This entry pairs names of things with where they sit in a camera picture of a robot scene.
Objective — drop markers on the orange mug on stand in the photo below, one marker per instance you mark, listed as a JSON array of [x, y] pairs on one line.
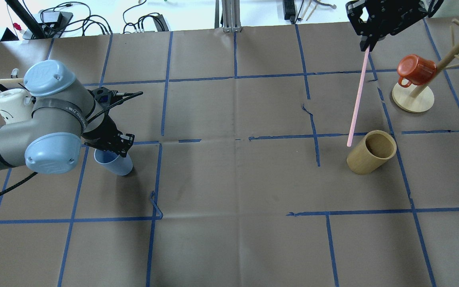
[[413, 69]]

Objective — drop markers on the yellow bamboo cup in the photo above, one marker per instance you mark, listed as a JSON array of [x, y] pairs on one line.
[[374, 150]]

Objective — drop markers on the pink chopstick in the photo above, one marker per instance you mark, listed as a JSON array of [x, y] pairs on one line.
[[358, 98]]

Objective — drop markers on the light blue plastic cup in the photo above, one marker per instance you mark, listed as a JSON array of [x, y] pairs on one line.
[[114, 163]]

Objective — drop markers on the brown paper table mat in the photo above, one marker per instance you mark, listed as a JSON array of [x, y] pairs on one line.
[[239, 168]]

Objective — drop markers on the wooden mug tree stand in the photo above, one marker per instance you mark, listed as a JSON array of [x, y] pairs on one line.
[[412, 92]]

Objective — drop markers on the aluminium frame post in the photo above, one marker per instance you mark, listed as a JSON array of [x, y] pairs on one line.
[[227, 15]]

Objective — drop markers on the wooden chopsticks on table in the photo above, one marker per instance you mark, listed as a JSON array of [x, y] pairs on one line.
[[309, 8]]

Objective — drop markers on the black power adapter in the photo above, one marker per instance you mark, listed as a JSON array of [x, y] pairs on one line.
[[289, 10]]

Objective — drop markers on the white smiley mug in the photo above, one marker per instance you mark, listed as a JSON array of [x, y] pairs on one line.
[[15, 105]]

